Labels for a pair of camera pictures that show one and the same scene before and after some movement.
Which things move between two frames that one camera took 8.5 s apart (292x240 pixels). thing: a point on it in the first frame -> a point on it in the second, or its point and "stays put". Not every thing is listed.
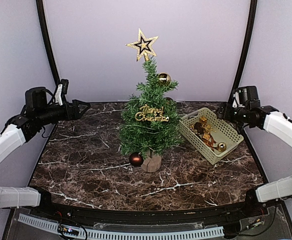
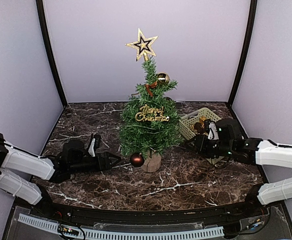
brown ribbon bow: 199,129 -> 150,85
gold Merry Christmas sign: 151,114 stays put
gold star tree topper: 144,46 stays put
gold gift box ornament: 203,120 stays put
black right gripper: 224,112 -> 200,146
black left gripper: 75,109 -> 106,161
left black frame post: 41,16 stays put
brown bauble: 136,160 stays put
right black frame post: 251,29 stays put
